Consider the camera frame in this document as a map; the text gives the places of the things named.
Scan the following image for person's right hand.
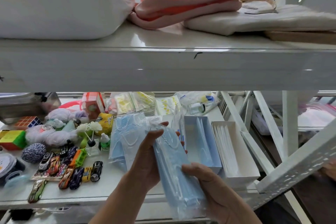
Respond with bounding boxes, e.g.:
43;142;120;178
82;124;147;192
182;163;254;224

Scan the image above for person's left hand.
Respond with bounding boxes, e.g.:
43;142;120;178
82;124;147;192
128;121;188;194

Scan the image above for bagged blue face mask pack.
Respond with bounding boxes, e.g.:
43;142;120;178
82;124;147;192
148;124;208;219
108;112;156;172

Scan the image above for person's right forearm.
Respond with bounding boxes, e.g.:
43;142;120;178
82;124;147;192
231;205;263;224

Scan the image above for person's left forearm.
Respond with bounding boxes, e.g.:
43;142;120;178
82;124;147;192
89;173;148;224

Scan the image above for blue open mask box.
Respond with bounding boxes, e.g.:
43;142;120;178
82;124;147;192
183;115;223;175

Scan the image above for clear zip bag yellow pieces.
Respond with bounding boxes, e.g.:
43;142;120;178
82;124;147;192
114;92;156;117
154;96;182;116

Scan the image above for white open mask box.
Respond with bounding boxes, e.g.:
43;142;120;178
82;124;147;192
211;121;261;188

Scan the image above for small clear glass bottle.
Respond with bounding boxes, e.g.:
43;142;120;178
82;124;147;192
187;102;206;116

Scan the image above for small bottle with green label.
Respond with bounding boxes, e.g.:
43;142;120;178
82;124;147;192
99;133;111;151

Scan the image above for yellow snack packet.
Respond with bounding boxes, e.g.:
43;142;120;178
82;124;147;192
95;113;114;137

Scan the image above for clear plastic bag with bottle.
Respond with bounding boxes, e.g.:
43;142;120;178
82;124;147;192
174;91;221;116

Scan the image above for reed diffuser with white flowers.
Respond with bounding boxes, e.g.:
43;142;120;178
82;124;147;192
76;121;103;157

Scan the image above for white metal shelf rack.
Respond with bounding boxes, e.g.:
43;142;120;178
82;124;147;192
0;0;336;224

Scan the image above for red orange carton box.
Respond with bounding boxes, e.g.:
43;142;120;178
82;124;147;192
81;92;106;120

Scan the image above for group of small toy cars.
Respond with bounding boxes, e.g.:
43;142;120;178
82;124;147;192
27;145;104;204

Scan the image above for fluffy white purple yarn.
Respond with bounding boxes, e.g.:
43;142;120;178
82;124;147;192
44;108;90;125
25;125;79;147

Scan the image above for blue white twine ball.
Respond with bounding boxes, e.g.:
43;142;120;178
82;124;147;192
21;143;47;164

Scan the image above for colourful square puzzle cube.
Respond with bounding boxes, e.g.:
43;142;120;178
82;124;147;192
13;116;43;130

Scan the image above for grey metallic case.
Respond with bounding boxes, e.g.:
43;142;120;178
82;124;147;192
0;92;61;125

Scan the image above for pink striped tote bag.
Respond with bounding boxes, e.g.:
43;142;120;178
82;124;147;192
127;0;246;30

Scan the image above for green yellow puzzle cube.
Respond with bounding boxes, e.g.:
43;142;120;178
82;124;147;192
0;129;27;151

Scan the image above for black round container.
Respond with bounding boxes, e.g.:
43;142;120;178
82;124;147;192
0;153;27;187

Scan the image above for beige canvas tote bag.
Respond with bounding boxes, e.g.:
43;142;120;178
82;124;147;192
183;0;336;37

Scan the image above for large white bag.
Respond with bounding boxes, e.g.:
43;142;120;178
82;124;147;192
0;0;136;40

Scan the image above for brown flat board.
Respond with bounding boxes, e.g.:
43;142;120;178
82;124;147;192
265;31;336;46

